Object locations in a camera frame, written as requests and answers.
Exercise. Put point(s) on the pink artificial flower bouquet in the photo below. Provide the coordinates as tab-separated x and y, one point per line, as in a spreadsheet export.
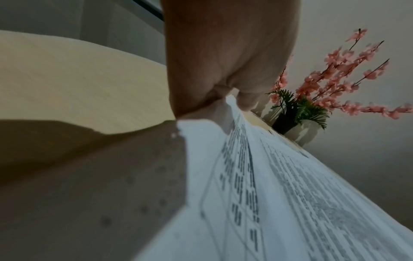
335	81

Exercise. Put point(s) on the person's left hand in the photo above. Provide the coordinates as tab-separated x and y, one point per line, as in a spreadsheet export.
226	51

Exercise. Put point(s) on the black vase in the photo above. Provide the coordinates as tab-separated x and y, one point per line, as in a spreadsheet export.
284	125

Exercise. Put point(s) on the stack of white printed papers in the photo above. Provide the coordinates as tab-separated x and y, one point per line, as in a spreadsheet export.
258	204

